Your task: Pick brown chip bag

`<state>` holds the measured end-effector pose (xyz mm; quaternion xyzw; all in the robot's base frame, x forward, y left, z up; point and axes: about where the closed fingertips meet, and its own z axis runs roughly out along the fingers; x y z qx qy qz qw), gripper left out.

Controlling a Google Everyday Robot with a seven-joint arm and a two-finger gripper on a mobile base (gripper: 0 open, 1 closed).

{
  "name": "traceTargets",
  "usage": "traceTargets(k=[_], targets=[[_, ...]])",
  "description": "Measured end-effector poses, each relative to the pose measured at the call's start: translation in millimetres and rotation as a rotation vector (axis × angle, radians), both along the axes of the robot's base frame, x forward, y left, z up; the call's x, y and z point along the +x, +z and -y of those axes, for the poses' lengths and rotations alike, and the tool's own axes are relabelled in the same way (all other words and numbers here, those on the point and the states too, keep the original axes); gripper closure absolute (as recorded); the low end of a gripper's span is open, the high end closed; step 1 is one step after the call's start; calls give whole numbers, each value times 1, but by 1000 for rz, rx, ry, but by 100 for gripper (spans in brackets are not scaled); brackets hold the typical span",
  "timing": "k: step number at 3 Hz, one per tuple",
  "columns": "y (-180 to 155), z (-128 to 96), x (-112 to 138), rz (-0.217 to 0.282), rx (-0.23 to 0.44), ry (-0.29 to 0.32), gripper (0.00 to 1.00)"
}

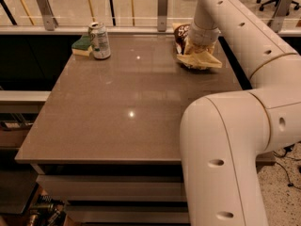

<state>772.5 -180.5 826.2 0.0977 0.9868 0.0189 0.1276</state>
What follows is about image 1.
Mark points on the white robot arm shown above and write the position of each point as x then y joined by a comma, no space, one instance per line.
222,134

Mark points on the green yellow sponge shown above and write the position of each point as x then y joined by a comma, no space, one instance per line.
82,47

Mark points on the upper grey drawer front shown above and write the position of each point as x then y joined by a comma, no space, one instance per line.
113,188

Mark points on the lower grey drawer front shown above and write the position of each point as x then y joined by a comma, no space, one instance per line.
129,214

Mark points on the metal railing bracket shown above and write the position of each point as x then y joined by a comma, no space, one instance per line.
47,15
279,15
161,15

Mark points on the black power adapter with cable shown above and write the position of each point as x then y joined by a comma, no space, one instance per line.
287,160

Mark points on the middle metal railing bracket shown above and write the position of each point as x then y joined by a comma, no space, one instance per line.
161,15

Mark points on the grey drawer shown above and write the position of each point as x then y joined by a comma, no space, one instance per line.
129,214
113,188

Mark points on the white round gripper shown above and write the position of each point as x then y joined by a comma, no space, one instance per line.
203,37

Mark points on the right metal railing bracket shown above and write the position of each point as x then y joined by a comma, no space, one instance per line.
279,15

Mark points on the brown chip bag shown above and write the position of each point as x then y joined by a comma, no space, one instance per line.
180,32

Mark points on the left metal railing bracket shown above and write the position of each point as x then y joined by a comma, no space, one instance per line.
47,15

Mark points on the clutter box under table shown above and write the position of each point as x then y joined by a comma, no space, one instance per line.
46,212

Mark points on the white green soda can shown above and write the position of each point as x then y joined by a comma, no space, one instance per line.
99,40

